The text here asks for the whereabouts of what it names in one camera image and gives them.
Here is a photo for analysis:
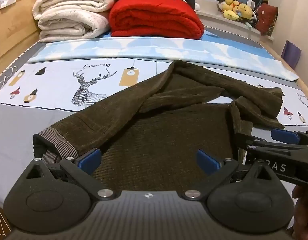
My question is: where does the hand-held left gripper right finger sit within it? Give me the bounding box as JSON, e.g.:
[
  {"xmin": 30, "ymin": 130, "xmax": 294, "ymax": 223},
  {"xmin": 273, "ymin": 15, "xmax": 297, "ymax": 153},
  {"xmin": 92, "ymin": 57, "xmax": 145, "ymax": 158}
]
[{"xmin": 179, "ymin": 149, "xmax": 281, "ymax": 200}]

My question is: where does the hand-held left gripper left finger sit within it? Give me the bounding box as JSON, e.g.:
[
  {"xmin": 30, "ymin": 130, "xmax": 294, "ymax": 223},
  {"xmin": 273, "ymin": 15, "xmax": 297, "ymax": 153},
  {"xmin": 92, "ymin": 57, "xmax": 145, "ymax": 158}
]
[{"xmin": 19, "ymin": 148, "xmax": 117, "ymax": 200}]

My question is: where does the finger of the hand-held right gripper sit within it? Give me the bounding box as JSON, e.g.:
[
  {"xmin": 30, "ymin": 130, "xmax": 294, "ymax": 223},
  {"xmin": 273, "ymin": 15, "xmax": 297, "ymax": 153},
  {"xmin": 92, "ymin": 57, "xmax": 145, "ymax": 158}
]
[
  {"xmin": 271, "ymin": 128, "xmax": 308, "ymax": 146},
  {"xmin": 234, "ymin": 132, "xmax": 308, "ymax": 153}
]

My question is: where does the person's right hand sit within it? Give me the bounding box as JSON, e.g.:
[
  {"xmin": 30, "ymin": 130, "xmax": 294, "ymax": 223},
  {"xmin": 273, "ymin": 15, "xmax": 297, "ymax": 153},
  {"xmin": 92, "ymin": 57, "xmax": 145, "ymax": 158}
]
[{"xmin": 291, "ymin": 184, "xmax": 308, "ymax": 240}]

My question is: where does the deer print bed sheet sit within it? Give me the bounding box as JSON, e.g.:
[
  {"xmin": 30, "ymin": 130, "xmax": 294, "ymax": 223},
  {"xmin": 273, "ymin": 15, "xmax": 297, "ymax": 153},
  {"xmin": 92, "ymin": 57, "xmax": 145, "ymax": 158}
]
[{"xmin": 0, "ymin": 57, "xmax": 308, "ymax": 205}]

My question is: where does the purple bag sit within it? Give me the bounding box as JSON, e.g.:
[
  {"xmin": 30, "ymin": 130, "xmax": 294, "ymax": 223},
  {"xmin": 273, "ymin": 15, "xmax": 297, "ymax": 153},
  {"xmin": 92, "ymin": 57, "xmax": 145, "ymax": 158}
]
[{"xmin": 281, "ymin": 40, "xmax": 302, "ymax": 69}]

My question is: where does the white window ledge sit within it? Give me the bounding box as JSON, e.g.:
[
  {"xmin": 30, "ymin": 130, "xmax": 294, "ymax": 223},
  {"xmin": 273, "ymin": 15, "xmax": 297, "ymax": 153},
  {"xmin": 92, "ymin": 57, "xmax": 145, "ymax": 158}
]
[{"xmin": 194, "ymin": 7, "xmax": 274, "ymax": 42}]

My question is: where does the dark red pillow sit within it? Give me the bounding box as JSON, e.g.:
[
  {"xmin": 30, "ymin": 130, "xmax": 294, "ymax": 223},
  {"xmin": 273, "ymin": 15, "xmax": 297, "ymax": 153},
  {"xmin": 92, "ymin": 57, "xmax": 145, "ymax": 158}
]
[{"xmin": 255, "ymin": 3, "xmax": 279, "ymax": 36}]

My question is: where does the light blue patterned blanket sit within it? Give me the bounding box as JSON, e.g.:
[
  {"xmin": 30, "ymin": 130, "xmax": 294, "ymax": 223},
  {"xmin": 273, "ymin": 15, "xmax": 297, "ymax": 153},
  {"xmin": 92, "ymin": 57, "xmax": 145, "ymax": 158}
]
[{"xmin": 27, "ymin": 34, "xmax": 300, "ymax": 82}]

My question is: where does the yellow plush toy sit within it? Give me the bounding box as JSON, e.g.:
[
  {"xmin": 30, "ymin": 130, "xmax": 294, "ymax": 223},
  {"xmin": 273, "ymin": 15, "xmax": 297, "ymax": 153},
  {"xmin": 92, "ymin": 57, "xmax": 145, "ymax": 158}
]
[
  {"xmin": 237, "ymin": 3, "xmax": 255, "ymax": 18},
  {"xmin": 220, "ymin": 0, "xmax": 242, "ymax": 21}
]

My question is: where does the cream folded blanket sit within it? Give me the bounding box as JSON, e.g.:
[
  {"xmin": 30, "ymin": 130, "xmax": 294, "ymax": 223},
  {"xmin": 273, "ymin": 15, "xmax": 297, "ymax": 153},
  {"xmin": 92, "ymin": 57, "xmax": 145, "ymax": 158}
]
[
  {"xmin": 38, "ymin": 11, "xmax": 111, "ymax": 43},
  {"xmin": 33, "ymin": 0, "xmax": 117, "ymax": 20}
]

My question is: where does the red folded blanket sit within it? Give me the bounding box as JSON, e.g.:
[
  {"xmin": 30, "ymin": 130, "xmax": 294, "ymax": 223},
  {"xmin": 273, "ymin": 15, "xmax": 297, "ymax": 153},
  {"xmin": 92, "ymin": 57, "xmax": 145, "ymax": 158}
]
[{"xmin": 109, "ymin": 0, "xmax": 205, "ymax": 40}]

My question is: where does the white cable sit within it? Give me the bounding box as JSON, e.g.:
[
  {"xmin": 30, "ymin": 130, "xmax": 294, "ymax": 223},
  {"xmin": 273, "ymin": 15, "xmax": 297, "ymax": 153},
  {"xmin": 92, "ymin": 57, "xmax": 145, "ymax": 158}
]
[{"xmin": 0, "ymin": 66, "xmax": 18, "ymax": 93}]

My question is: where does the wooden bed frame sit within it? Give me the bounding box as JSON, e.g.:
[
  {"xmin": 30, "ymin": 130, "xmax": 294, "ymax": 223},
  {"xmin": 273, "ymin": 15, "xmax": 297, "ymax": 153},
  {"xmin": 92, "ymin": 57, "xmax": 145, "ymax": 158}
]
[{"xmin": 0, "ymin": 0, "xmax": 54, "ymax": 74}]

